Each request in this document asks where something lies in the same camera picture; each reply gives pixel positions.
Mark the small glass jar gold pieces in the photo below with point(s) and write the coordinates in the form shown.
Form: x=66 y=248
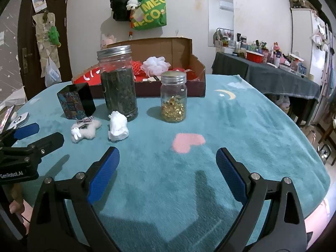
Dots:
x=173 y=97

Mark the wall mirror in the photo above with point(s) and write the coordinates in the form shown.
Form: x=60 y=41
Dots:
x=220 y=21

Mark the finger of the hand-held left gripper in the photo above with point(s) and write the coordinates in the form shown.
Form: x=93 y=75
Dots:
x=50 y=141
x=26 y=131

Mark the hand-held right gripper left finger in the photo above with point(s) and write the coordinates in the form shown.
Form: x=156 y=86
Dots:
x=103 y=173

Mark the green tote bag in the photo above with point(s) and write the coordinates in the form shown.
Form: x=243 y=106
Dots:
x=151 y=13

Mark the large glass jar green leaves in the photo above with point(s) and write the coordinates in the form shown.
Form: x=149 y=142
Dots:
x=118 y=92

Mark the group of cosmetic bottles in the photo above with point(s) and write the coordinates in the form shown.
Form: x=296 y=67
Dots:
x=231 y=42

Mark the dark suitcase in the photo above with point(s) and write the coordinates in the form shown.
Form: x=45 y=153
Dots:
x=302 y=0

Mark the cardboard box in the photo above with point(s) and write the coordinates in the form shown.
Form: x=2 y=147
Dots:
x=162 y=48

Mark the green plush toy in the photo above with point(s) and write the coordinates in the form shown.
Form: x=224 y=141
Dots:
x=53 y=35

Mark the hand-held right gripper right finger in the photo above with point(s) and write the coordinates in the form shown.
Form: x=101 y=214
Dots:
x=232 y=176

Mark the beige hanging organizer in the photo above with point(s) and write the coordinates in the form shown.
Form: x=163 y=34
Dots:
x=42 y=36

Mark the small white device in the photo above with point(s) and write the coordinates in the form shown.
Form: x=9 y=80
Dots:
x=21 y=118

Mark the red foam mesh sleeve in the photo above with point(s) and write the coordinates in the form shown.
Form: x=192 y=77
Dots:
x=136 y=67

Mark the pale pink plush toy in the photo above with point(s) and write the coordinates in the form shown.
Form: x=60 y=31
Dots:
x=107 y=42

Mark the brown door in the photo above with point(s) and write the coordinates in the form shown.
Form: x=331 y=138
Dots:
x=63 y=52

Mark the black bag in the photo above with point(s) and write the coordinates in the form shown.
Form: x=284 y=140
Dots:
x=119 y=8

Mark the photo on door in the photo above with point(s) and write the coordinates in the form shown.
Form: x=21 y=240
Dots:
x=39 y=1

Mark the white plush toy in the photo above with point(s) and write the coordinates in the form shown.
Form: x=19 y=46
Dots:
x=118 y=127

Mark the black tin box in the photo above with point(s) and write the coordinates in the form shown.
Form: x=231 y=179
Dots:
x=86 y=99

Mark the person's left hand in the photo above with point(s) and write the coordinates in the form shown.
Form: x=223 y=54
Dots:
x=17 y=202

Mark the white bath pouf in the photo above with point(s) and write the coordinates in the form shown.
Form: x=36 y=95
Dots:
x=155 y=64

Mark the white plastic bag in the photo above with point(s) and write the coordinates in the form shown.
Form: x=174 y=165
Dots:
x=52 y=74

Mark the grey cloth covered table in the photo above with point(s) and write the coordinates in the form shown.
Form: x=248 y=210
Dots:
x=262 y=76

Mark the red bowl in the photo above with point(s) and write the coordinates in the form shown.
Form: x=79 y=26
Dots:
x=254 y=57

